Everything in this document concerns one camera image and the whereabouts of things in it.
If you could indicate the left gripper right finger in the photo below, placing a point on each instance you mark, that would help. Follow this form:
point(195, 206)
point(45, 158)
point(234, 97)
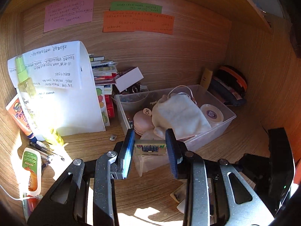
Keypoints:
point(236, 203)

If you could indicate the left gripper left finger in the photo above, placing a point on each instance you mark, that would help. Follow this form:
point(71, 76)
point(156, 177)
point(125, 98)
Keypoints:
point(65, 203)

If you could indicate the cream jar with lid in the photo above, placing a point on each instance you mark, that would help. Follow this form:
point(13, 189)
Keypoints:
point(212, 114)

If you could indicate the white cloth pouch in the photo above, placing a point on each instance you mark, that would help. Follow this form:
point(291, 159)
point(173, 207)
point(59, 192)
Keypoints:
point(178, 111)

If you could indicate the pink round compact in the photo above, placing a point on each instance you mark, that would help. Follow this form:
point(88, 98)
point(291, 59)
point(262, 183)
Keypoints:
point(142, 121)

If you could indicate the white green cream tube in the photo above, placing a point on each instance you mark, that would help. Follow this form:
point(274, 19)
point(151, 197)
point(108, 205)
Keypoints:
point(31, 163)

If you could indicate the clear plastic storage bin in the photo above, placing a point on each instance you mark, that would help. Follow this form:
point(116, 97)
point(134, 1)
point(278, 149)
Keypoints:
point(201, 97)

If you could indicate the blue patchwork pencil case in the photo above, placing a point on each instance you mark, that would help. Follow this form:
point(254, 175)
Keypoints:
point(228, 94)

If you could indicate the black orange round case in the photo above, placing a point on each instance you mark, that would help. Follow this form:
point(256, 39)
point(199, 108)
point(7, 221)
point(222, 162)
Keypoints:
point(232, 78)

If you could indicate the orange sunscreen tube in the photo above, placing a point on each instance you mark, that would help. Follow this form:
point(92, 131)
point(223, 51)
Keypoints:
point(15, 110)

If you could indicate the yellow cosmetic tube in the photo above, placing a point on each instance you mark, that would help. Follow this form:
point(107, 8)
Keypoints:
point(206, 78)

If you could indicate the fruit pattern box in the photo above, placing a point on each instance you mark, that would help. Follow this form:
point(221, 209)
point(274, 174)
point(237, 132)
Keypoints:
point(102, 102)

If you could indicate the green mist spray bottle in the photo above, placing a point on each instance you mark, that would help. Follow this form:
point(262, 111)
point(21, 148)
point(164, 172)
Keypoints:
point(29, 95)

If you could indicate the white bowl of trinkets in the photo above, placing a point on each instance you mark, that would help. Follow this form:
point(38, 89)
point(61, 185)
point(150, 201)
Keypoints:
point(134, 100)

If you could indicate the stack of books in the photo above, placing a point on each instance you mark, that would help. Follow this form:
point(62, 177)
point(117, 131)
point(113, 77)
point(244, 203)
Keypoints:
point(104, 70)

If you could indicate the small white box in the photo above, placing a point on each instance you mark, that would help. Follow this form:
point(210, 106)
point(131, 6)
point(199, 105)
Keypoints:
point(128, 78)

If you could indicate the wooden shelf board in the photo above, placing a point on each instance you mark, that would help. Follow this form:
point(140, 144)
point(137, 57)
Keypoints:
point(247, 12)

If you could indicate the orange sticky note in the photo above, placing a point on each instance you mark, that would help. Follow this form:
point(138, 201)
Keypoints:
point(131, 21)

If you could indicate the pink sticky note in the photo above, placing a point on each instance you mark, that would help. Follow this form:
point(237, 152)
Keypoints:
point(64, 13)

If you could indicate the green sticky note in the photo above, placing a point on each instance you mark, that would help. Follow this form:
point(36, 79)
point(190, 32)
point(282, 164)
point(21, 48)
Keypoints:
point(135, 6)

